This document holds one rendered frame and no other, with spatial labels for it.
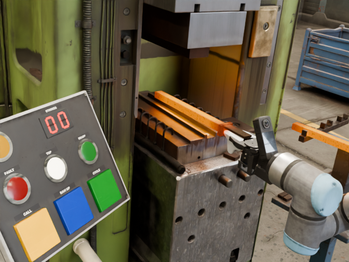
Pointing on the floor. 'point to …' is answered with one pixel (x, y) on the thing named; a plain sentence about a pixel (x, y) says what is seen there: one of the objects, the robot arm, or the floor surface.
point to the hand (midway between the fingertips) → (230, 130)
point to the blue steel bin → (325, 61)
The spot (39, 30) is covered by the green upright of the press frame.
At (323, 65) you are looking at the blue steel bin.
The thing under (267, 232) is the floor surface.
